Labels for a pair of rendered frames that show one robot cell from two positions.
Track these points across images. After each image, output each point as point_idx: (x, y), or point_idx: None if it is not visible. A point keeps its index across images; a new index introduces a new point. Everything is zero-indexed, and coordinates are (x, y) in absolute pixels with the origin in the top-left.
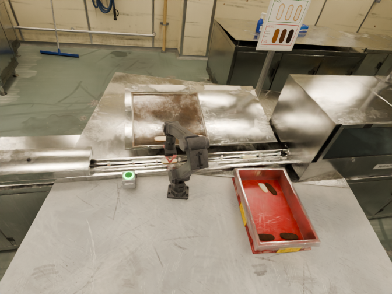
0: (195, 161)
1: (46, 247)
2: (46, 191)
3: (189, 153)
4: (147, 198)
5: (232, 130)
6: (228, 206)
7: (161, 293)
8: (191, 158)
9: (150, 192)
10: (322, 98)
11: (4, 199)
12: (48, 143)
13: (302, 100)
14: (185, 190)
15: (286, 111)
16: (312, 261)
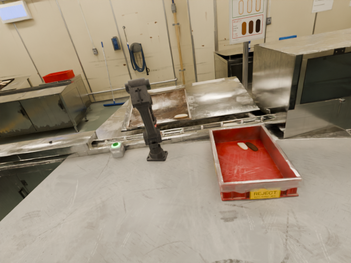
0: (136, 96)
1: (41, 198)
2: None
3: (129, 90)
4: (130, 163)
5: (214, 107)
6: (202, 163)
7: (116, 235)
8: (131, 94)
9: (133, 158)
10: (284, 47)
11: (36, 176)
12: None
13: (267, 57)
14: (161, 152)
15: (259, 76)
16: (300, 207)
